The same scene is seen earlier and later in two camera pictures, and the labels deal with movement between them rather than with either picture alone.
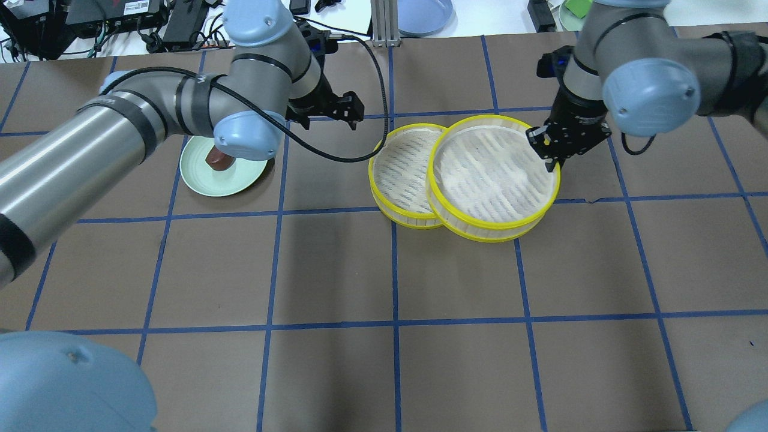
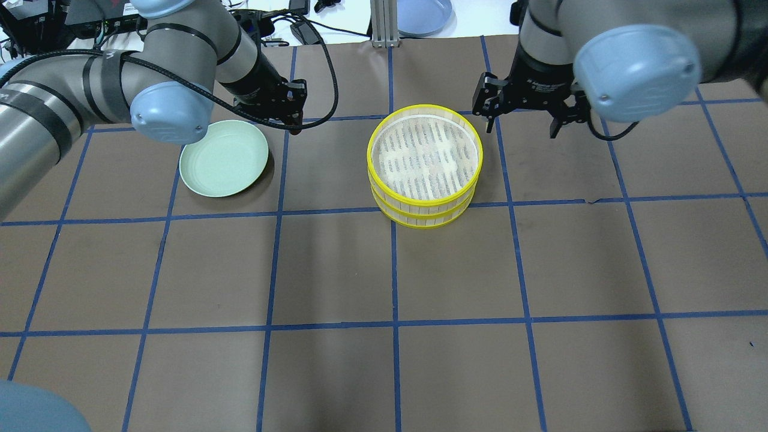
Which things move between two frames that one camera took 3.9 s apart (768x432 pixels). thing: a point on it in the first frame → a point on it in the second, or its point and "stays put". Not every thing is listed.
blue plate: (426, 18) stays put
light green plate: (209, 181) stays put
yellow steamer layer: (486, 183) → (424, 155)
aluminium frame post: (384, 23) stays put
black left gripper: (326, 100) → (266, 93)
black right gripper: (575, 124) → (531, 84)
